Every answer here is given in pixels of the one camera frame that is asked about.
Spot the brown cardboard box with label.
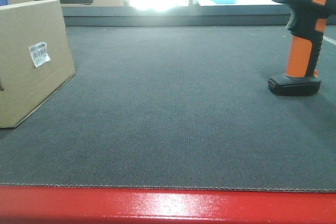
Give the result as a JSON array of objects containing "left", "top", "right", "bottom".
[{"left": 1, "top": 0, "right": 76, "bottom": 129}]

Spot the orange black barcode scanner gun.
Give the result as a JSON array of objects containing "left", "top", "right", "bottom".
[{"left": 268, "top": 0, "right": 335, "bottom": 96}]

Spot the dark grey fabric mat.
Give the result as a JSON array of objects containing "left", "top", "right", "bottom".
[{"left": 1, "top": 18, "right": 335, "bottom": 192}]

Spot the blue tray in background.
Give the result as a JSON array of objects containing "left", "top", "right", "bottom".
[{"left": 208, "top": 0, "right": 237, "bottom": 5}]

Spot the red table edge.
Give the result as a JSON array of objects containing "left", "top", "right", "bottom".
[{"left": 1, "top": 186, "right": 335, "bottom": 223}]

